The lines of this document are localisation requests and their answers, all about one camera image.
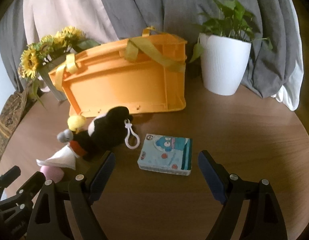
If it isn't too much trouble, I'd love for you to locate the black penguin plush keychain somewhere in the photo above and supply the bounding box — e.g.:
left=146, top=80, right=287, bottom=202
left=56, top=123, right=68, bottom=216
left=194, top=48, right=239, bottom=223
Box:
left=57, top=106, right=141, bottom=157

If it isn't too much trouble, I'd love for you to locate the yellow ribbon handle right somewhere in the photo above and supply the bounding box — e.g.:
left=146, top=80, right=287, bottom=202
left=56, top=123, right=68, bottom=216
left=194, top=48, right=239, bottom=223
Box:
left=124, top=37, right=185, bottom=73

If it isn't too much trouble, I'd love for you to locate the sunflower bouquet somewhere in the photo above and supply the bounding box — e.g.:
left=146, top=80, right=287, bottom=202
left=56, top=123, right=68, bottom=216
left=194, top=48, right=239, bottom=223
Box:
left=18, top=26, right=100, bottom=102

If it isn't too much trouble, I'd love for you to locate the blue tissue pack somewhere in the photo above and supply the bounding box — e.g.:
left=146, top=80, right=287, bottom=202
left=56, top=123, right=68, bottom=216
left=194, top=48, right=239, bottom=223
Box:
left=137, top=134, right=192, bottom=176

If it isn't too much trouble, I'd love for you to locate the yellow ribbon back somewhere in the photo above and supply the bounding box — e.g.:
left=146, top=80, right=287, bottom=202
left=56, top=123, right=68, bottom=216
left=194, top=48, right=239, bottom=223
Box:
left=142, top=26, right=160, bottom=37

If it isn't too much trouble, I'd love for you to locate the orange plastic crate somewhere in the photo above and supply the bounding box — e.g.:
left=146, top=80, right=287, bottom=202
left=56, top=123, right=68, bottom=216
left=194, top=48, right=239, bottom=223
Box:
left=49, top=34, right=187, bottom=117

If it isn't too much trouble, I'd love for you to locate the yellow ribbon handle left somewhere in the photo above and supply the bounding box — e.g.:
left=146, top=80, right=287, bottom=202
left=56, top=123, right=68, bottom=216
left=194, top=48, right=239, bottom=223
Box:
left=54, top=54, right=78, bottom=92

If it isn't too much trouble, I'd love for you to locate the grey ribbed vase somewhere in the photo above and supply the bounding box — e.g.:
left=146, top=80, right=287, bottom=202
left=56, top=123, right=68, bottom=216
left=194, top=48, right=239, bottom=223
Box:
left=37, top=55, right=74, bottom=103

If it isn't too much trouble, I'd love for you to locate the white plant pot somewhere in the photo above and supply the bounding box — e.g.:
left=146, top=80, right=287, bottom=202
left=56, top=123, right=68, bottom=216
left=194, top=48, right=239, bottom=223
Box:
left=198, top=34, right=251, bottom=96

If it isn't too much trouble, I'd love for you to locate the white sheer curtain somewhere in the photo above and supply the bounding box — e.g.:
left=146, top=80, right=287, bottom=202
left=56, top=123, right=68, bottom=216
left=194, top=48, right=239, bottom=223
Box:
left=23, top=0, right=118, bottom=44

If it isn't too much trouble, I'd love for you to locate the grey curtain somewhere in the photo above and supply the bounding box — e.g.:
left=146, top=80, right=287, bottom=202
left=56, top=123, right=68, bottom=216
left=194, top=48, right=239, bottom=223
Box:
left=0, top=0, right=304, bottom=110

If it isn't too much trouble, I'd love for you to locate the green leafy plant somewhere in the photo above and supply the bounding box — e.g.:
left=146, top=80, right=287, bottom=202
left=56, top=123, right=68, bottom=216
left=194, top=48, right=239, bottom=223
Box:
left=192, top=0, right=273, bottom=50

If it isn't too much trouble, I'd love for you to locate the yellow ribbon handle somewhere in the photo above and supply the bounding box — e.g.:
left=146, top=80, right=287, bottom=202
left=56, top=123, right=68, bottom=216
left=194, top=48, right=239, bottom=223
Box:
left=124, top=37, right=185, bottom=73
left=54, top=54, right=78, bottom=92

